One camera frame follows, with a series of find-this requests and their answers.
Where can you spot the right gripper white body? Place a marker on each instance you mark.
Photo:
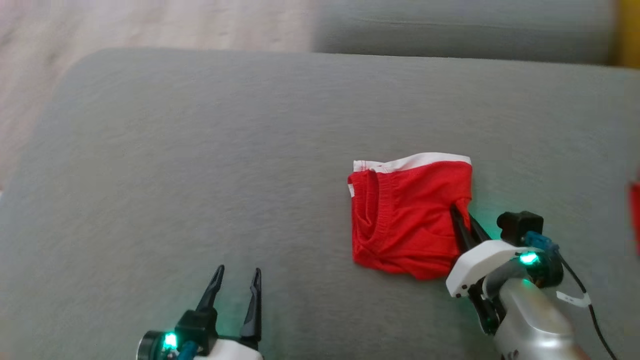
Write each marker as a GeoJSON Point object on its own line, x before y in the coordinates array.
{"type": "Point", "coordinates": [480, 262]}

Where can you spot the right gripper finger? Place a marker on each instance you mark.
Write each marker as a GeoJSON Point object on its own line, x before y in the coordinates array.
{"type": "Point", "coordinates": [479, 234]}
{"type": "Point", "coordinates": [462, 232]}

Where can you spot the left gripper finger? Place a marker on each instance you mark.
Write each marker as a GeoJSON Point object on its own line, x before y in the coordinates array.
{"type": "Point", "coordinates": [212, 292]}
{"type": "Point", "coordinates": [254, 310]}

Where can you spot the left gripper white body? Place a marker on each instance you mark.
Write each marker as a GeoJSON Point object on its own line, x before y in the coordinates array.
{"type": "Point", "coordinates": [235, 351]}

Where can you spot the red shorts with white stripes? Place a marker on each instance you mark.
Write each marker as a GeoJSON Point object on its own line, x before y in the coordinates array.
{"type": "Point", "coordinates": [410, 220]}

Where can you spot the red mesh garment white trim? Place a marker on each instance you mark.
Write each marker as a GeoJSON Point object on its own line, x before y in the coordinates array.
{"type": "Point", "coordinates": [635, 220]}

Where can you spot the grey fabric sofa seat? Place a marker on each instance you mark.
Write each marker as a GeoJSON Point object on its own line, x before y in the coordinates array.
{"type": "Point", "coordinates": [200, 175]}

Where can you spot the grey sofa back cushion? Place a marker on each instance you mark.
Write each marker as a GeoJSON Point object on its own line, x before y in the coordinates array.
{"type": "Point", "coordinates": [450, 30]}

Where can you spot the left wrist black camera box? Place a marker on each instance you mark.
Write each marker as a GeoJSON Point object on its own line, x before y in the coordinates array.
{"type": "Point", "coordinates": [197, 327]}

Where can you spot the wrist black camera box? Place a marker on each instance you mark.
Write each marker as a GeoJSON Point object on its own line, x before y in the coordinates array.
{"type": "Point", "coordinates": [520, 227]}
{"type": "Point", "coordinates": [197, 327]}

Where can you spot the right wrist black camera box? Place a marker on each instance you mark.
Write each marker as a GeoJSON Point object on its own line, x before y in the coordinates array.
{"type": "Point", "coordinates": [520, 227]}

